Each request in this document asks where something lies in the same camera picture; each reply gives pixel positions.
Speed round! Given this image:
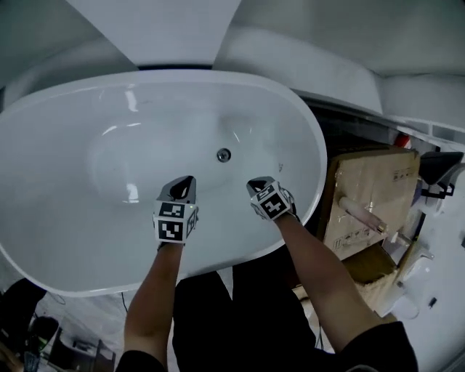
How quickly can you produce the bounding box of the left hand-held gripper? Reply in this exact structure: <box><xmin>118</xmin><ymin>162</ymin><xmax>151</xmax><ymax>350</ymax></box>
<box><xmin>152</xmin><ymin>175</ymin><xmax>201</xmax><ymax>246</ymax></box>

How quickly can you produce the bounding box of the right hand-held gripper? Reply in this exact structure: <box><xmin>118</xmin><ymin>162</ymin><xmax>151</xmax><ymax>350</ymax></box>
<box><xmin>246</xmin><ymin>175</ymin><xmax>298</xmax><ymax>222</ymax></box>

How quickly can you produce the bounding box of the person's left forearm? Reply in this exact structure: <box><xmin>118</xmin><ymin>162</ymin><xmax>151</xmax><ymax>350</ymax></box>
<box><xmin>124</xmin><ymin>242</ymin><xmax>185</xmax><ymax>368</ymax></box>

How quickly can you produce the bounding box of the person's right forearm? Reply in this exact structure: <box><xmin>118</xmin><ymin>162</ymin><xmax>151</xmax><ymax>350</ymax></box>
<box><xmin>275</xmin><ymin>216</ymin><xmax>383</xmax><ymax>354</ymax></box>

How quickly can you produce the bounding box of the white oval bathtub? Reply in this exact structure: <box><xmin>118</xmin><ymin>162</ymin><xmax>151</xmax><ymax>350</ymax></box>
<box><xmin>0</xmin><ymin>70</ymin><xmax>328</xmax><ymax>299</ymax></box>

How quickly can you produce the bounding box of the clear pink bottle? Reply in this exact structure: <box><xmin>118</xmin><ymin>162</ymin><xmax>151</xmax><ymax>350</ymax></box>
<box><xmin>337</xmin><ymin>195</ymin><xmax>388</xmax><ymax>234</ymax></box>

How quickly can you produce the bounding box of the cardboard box with printed symbols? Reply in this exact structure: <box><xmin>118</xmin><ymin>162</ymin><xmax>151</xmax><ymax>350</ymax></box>
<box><xmin>322</xmin><ymin>145</ymin><xmax>421</xmax><ymax>261</ymax></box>

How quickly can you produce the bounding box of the person's black shirt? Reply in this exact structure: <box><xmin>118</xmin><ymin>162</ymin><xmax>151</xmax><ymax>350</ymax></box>
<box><xmin>116</xmin><ymin>246</ymin><xmax>419</xmax><ymax>372</ymax></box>

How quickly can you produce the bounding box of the grey chair with black legs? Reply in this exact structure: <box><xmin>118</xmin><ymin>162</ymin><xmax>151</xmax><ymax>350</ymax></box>
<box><xmin>420</xmin><ymin>151</ymin><xmax>465</xmax><ymax>199</ymax></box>

